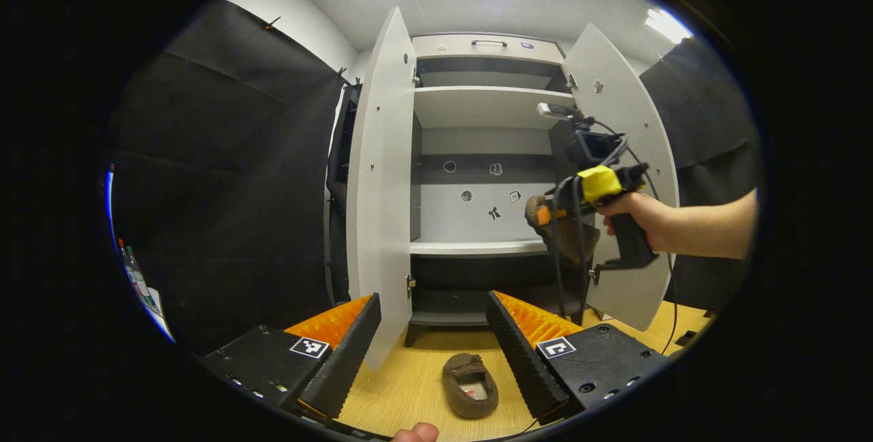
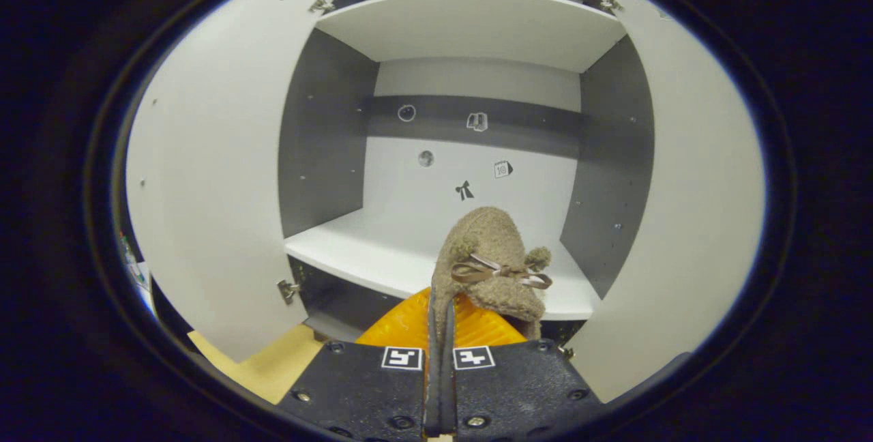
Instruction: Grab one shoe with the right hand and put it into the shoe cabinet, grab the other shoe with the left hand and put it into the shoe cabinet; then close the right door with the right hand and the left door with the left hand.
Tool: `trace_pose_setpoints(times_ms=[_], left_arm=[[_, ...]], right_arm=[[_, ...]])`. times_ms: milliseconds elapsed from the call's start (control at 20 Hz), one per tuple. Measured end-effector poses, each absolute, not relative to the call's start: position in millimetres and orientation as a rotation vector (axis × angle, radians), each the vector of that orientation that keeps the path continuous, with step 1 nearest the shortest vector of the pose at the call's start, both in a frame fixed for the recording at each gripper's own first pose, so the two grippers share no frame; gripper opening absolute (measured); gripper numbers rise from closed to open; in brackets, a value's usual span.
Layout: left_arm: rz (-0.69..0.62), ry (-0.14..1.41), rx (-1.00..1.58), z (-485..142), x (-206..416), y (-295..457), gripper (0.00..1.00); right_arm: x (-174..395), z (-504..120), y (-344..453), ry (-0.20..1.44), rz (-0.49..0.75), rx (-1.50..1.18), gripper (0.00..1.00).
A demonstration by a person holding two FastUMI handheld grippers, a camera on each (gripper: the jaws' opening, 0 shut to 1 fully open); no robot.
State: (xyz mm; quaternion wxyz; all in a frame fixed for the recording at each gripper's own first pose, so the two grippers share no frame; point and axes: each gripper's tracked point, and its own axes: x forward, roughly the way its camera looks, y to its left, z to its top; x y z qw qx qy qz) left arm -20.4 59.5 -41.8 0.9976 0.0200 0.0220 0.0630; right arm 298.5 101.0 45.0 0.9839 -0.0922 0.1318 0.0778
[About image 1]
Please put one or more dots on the small ceiling light panel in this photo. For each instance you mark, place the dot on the small ceiling light panel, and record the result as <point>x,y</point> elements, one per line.
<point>668,24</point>

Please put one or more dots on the small plastic bottle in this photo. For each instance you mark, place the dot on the small plastic bottle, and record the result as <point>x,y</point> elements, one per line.
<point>133,271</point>

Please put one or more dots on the grey shoe cabinet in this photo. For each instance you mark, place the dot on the grey shoe cabinet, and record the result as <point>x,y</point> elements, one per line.
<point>477,108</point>

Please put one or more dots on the grey cabinet door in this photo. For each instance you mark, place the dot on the grey cabinet door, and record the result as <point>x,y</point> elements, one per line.
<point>382,189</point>
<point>634,87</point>

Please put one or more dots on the black backdrop cloth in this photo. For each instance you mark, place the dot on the black backdrop cloth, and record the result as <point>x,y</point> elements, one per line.
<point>709,121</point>
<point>218,189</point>

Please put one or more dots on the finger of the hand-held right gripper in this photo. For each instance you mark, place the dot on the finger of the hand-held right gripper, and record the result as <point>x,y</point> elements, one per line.
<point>544,215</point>

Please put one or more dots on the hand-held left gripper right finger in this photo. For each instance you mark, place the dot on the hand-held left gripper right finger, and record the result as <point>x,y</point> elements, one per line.
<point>522,367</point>

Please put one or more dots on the white paper sheet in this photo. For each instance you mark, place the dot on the white paper sheet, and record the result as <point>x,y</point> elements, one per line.
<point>158,312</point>

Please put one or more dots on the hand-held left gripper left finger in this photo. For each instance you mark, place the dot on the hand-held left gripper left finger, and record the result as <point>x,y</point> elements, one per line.
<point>348,360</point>

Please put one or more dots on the brown fuzzy shoe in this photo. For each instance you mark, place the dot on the brown fuzzy shoe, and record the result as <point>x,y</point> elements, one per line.
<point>576,244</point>
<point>458,368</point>

